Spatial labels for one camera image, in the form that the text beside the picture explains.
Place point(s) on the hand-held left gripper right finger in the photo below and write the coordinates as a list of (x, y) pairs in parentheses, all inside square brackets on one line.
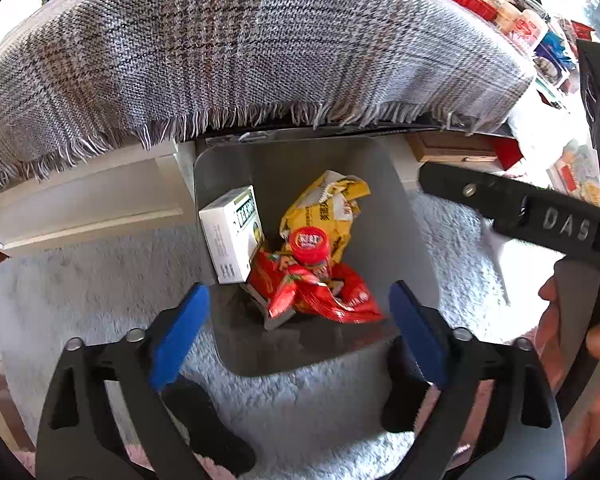
[(420, 335)]

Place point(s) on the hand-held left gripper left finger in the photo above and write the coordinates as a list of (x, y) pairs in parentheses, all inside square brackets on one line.
[(180, 335)]

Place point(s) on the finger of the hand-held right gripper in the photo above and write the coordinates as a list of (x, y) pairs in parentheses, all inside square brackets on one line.
[(460, 185)]

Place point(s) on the red snack wrapper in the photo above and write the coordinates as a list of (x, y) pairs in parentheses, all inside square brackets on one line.
[(350, 300)]

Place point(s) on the grey scrap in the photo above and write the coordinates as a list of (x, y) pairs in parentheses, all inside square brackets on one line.
[(275, 317)]

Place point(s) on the grey trash bin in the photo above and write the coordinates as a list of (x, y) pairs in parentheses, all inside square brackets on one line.
[(380, 240)]

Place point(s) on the white cardboard box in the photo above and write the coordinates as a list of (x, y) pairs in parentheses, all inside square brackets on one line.
[(225, 240)]

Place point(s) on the yellow snack bag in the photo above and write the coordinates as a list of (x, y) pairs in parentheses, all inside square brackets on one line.
[(330, 205)]

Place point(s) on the red snack jar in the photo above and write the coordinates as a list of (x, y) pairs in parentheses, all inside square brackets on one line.
[(307, 242)]

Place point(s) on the person's right hand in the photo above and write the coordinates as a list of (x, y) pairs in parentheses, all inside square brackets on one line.
[(550, 330)]

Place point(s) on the colourful printed bag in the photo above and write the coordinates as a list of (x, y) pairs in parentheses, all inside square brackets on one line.
[(575, 175)]

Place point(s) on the wooden drawer box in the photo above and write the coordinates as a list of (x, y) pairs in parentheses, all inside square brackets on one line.
[(455, 147)]

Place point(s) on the small red box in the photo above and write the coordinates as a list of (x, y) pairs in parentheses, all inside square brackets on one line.
[(510, 152)]

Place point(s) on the white fluffy rug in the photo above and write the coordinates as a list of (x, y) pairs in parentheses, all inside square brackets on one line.
[(105, 285)]

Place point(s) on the blue round tin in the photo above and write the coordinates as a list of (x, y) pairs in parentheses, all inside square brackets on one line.
[(550, 66)]

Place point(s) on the blue snack packet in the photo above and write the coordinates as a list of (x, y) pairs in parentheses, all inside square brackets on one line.
[(560, 50)]

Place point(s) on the white bottle red label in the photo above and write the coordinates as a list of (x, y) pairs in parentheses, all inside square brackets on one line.
[(527, 30)]

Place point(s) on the red round tin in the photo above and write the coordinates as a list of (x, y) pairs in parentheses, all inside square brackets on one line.
[(472, 2)]

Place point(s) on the grey plaid tablecloth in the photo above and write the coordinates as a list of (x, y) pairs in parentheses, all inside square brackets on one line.
[(230, 50)]

